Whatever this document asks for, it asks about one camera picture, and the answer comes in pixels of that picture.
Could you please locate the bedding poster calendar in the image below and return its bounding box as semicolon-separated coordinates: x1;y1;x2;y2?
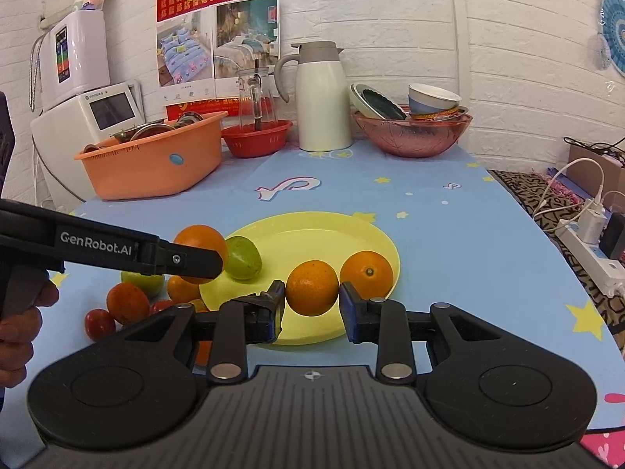
156;0;281;119

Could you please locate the yellow plastic plate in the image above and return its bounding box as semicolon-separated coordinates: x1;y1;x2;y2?
199;212;400;346

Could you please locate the orange plastic basket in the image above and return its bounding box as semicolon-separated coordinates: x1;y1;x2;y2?
74;111;227;200

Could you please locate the white thermos jug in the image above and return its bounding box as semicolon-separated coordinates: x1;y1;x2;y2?
273;41;353;152

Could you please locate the green apple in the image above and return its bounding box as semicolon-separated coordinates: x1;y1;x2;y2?
121;271;164;300

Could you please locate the red apple front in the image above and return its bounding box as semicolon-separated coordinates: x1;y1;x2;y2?
84;309;116;342

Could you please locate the white water purifier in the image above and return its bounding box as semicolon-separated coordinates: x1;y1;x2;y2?
31;81;145;212

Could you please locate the small red apple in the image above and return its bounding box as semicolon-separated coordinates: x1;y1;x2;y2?
150;300;175;315

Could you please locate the blue patterned tablecloth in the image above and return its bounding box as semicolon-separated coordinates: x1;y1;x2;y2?
0;139;625;469

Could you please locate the large orange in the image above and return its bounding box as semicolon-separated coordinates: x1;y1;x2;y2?
174;224;228;285

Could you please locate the yellow tangerine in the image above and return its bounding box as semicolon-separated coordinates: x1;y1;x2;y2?
166;275;201;304

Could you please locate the red plastic basket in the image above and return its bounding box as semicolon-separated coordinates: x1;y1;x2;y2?
221;120;292;159

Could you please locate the small orange tangerine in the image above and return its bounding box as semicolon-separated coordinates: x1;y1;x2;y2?
286;260;339;317

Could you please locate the white dish in bowl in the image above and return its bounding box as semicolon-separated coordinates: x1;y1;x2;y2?
350;82;408;121

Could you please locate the green mango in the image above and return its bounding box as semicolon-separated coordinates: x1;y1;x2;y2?
225;236;263;281

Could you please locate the person left hand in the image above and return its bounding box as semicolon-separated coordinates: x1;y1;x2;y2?
0;281;59;388

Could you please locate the cardboard box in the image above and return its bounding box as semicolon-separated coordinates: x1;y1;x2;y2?
566;144;624;196

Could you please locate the blue round fan decoration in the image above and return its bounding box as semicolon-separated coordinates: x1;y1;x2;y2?
598;0;625;75

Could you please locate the glass cup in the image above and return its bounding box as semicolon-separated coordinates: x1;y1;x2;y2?
237;59;278;132

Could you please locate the white blue ceramic bowl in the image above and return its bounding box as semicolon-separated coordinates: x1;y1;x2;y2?
408;82;462;115

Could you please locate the white power strip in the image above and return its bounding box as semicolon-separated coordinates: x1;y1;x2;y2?
555;198;624;297

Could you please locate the pink glass bowl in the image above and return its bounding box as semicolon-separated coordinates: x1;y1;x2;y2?
354;112;473;158

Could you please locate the white wall water heater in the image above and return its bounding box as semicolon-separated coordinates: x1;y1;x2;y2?
38;10;110;111

